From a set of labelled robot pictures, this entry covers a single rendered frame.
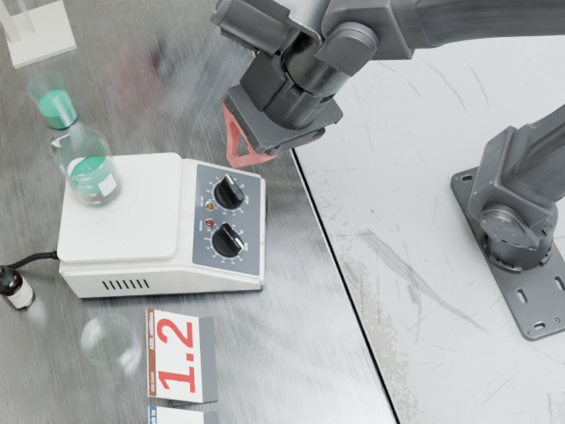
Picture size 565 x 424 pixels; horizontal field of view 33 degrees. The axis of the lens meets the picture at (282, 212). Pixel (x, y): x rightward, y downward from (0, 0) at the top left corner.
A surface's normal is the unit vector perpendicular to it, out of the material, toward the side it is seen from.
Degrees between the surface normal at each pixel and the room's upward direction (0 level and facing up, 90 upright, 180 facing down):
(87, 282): 90
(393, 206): 0
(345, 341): 0
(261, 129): 31
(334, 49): 90
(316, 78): 80
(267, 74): 66
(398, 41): 90
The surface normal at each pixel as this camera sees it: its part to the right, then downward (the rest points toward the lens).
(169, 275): 0.00, 0.87
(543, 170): -0.32, 0.76
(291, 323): -0.11, -0.49
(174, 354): 0.56, -0.46
